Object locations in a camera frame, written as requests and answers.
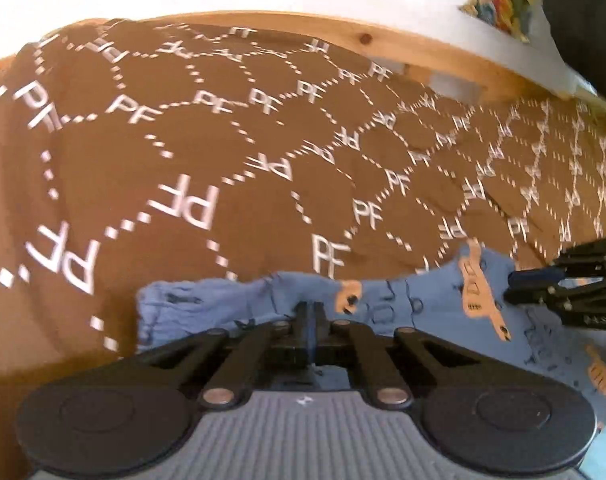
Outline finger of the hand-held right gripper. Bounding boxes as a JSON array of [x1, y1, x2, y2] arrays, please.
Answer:
[[504, 280, 606, 332], [508, 236, 606, 287]]

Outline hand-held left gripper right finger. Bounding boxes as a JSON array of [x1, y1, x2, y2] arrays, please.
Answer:
[[313, 303, 484, 410]]

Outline blue printed pants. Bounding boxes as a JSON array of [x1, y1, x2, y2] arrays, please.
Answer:
[[135, 239, 606, 480]]

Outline dark jacket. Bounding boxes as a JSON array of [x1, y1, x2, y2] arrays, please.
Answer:
[[542, 0, 606, 98]]

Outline brown printed blanket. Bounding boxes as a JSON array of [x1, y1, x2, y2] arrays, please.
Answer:
[[0, 19, 606, 378]]

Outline wooden bed frame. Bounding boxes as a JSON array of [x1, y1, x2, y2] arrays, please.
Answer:
[[0, 10, 551, 107]]

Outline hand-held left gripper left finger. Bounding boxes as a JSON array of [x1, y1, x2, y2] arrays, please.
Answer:
[[133, 303, 314, 409]]

